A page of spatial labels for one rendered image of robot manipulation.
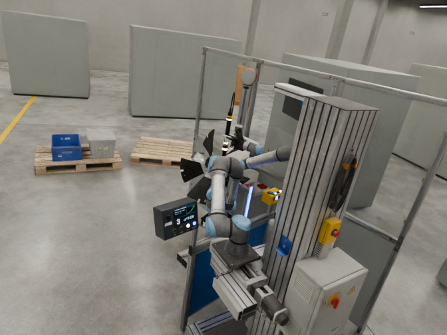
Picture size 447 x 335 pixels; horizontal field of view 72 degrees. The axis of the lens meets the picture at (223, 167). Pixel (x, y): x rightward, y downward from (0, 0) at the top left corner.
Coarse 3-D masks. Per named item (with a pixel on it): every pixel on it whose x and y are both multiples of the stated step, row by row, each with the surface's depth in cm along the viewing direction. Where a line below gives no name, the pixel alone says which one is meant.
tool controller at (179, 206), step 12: (168, 204) 191; (180, 204) 190; (192, 204) 194; (156, 216) 186; (168, 216) 182; (180, 216) 189; (192, 216) 196; (156, 228) 189; (168, 228) 185; (192, 228) 197
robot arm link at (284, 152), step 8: (288, 144) 205; (272, 152) 210; (280, 152) 204; (288, 152) 202; (240, 160) 228; (248, 160) 223; (256, 160) 218; (264, 160) 214; (272, 160) 211; (280, 160) 206; (248, 168) 227
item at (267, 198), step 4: (272, 188) 268; (276, 188) 269; (264, 192) 260; (280, 192) 263; (264, 196) 260; (268, 196) 257; (272, 196) 255; (276, 196) 259; (264, 200) 261; (268, 200) 258; (272, 200) 257; (276, 200) 261; (268, 204) 259; (272, 204) 259
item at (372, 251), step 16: (240, 192) 354; (240, 208) 359; (256, 208) 339; (272, 208) 322; (352, 224) 259; (336, 240) 273; (352, 240) 262; (368, 240) 251; (384, 240) 241; (352, 256) 264; (368, 256) 254; (384, 256) 243; (368, 272) 256; (368, 288) 259; (352, 320) 276
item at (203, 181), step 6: (204, 180) 262; (210, 180) 263; (198, 186) 260; (204, 186) 260; (192, 192) 259; (198, 192) 259; (204, 192) 259; (192, 198) 258; (198, 198) 258; (204, 198) 258; (204, 204) 256
